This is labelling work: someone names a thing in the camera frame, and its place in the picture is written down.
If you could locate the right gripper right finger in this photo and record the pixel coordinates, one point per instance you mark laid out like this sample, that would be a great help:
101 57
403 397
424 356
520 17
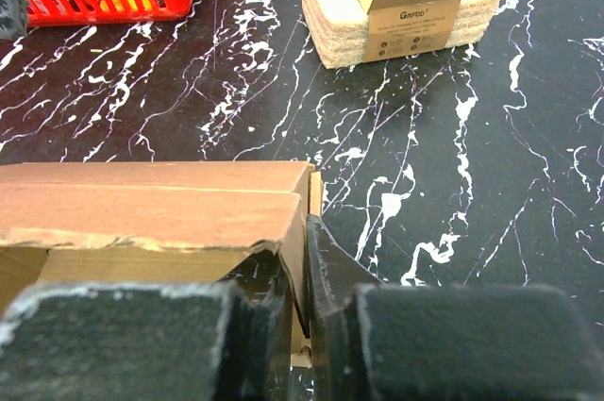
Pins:
331 274

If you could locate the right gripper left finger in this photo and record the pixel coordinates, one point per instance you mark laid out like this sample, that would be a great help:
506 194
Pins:
263 281

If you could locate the brown cardboard box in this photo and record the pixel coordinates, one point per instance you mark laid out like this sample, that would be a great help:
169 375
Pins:
156 222

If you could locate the kitchen scouring pads pack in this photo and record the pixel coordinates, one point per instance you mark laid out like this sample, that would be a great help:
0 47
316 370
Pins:
351 32

